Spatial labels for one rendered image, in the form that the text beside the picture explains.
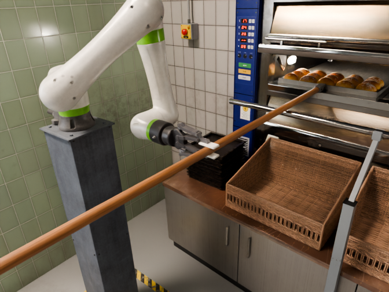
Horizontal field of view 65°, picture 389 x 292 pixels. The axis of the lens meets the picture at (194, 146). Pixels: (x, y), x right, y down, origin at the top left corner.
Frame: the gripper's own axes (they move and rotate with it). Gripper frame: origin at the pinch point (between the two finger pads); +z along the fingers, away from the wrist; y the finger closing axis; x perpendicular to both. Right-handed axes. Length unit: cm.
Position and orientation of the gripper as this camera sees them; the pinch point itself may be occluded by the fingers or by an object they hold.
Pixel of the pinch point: (209, 149)
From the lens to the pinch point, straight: 106.4
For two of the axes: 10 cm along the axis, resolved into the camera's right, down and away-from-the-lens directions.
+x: -6.6, 3.4, -6.7
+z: 7.5, 2.7, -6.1
